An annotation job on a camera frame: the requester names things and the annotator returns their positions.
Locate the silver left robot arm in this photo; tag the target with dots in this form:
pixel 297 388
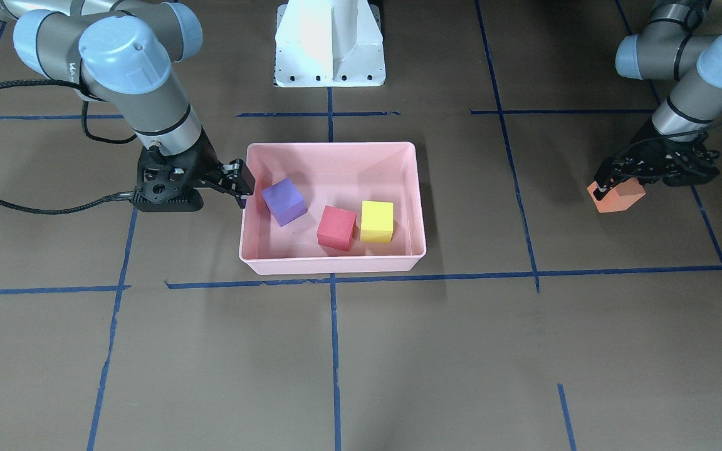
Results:
pixel 670 49

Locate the orange foam block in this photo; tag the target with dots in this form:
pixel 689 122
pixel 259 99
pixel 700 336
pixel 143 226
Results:
pixel 619 198

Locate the red foam block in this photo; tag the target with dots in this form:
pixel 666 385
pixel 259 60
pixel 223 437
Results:
pixel 336 228

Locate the white pedestal column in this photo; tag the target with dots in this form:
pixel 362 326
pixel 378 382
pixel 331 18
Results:
pixel 329 43

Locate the yellow foam block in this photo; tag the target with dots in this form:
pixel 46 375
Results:
pixel 377 222

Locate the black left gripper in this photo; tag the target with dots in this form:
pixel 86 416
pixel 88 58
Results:
pixel 652 150

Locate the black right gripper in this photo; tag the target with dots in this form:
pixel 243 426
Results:
pixel 205 161

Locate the pink plastic bin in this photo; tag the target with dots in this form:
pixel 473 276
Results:
pixel 334 180

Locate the purple foam block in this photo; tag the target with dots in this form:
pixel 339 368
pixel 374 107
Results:
pixel 284 201

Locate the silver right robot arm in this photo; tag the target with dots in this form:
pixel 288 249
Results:
pixel 122 53

